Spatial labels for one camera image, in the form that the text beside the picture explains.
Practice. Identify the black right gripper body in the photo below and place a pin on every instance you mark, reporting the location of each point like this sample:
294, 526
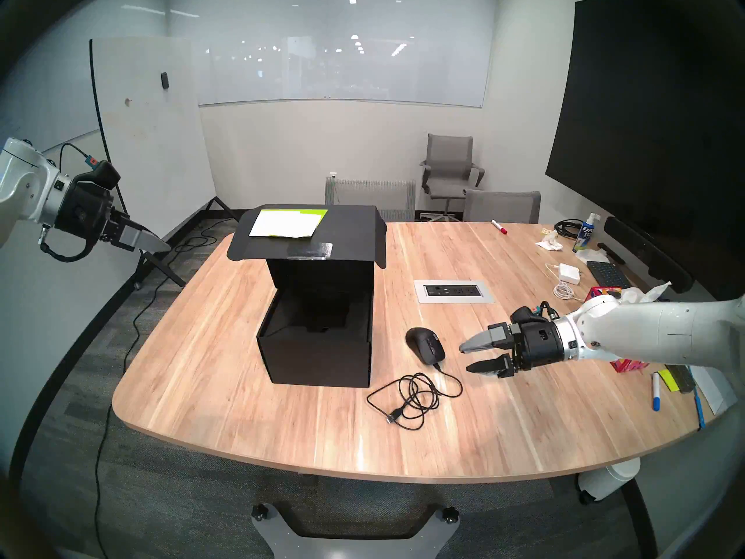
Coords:
538, 345

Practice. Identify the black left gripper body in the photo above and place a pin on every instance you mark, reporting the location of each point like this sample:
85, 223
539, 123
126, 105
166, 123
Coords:
87, 211

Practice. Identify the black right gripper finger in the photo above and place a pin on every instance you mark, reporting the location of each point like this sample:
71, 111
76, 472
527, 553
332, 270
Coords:
497, 365
492, 335

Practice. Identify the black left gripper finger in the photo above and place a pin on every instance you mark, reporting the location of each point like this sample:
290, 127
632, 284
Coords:
145, 237

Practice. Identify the black cardboard box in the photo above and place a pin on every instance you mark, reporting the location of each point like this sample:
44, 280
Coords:
314, 360

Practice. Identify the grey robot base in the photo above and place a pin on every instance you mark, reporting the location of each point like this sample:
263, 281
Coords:
276, 537

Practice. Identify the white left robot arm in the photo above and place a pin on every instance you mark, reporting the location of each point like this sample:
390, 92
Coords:
23, 185

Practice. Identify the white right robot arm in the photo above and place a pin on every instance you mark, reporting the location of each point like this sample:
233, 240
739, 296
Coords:
640, 331

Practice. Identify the colourful floral tissue box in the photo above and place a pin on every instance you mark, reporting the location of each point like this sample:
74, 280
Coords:
628, 364

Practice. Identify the silver table power outlet panel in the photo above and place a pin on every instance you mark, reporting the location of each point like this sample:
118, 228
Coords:
454, 291

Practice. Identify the black keyboard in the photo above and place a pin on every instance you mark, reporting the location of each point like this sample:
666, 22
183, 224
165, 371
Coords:
608, 274

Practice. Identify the crumpled white tissue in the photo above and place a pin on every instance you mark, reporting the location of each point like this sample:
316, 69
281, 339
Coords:
550, 243
592, 256

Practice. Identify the white freestanding whiteboard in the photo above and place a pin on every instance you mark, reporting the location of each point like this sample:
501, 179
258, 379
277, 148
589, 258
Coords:
151, 127

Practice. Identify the red capped whiteboard marker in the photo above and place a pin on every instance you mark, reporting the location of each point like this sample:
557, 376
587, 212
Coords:
499, 226

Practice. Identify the whiteboard cleaner spray bottle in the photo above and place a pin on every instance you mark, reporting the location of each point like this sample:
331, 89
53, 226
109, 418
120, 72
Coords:
585, 237

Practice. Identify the blue capped white marker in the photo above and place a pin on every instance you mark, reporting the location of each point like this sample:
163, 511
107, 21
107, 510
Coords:
656, 392

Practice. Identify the yellow sticky note pad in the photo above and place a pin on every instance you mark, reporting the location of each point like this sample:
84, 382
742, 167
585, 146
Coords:
667, 379

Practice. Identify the pale yellow sticky note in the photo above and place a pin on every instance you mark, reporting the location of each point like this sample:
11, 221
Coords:
279, 225

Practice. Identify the black video conference bar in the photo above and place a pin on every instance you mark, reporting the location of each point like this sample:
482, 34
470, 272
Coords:
646, 252

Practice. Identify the black flat eraser block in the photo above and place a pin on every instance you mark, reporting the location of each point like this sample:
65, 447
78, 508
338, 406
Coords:
682, 377

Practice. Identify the glass whiteboard with blue writing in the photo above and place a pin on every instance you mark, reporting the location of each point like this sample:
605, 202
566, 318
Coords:
29, 69

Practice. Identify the shiny clear tape strip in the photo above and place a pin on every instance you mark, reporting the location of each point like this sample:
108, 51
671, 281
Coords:
308, 250

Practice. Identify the white paper sheet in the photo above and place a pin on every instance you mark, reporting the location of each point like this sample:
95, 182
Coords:
713, 386

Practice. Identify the grey office chair with armrests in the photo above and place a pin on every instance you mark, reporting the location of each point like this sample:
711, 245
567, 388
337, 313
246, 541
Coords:
448, 161

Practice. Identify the grey ribbed mesh chair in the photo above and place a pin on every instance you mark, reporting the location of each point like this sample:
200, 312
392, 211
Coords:
372, 191

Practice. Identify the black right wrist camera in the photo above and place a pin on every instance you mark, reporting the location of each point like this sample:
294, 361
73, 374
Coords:
527, 313

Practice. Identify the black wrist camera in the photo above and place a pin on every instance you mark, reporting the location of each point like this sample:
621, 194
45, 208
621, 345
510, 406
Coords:
527, 313
99, 173

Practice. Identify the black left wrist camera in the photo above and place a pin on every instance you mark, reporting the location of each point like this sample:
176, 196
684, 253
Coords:
99, 173

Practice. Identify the large black wall screen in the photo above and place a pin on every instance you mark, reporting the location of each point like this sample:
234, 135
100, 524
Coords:
640, 127

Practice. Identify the wall-mounted glass whiteboard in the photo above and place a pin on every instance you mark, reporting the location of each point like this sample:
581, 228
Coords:
337, 51

